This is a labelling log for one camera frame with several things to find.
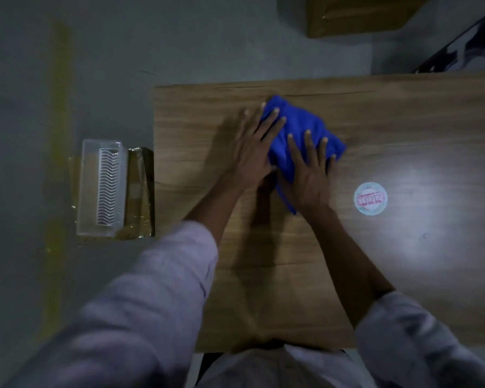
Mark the person's left hand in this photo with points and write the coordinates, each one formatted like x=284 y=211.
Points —
x=250 y=153

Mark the person's right hand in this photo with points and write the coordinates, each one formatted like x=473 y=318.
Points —
x=309 y=181

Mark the blue cloth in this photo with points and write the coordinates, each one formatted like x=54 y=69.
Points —
x=299 y=121

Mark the round white foil lid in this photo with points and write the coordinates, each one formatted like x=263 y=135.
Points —
x=370 y=198

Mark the person's left forearm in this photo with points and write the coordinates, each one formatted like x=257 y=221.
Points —
x=214 y=210

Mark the person's right forearm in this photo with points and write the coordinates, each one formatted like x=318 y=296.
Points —
x=347 y=266

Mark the taped brown cardboard box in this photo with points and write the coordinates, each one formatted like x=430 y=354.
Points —
x=139 y=197

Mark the wooden table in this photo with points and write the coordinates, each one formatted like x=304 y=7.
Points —
x=428 y=258

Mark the clear plastic box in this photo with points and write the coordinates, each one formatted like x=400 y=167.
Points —
x=101 y=189

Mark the light denim shirt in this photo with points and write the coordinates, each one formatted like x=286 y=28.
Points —
x=137 y=311

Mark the black box with white label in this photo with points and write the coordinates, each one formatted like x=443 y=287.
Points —
x=469 y=48

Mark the black trousers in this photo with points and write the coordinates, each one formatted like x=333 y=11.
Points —
x=204 y=363

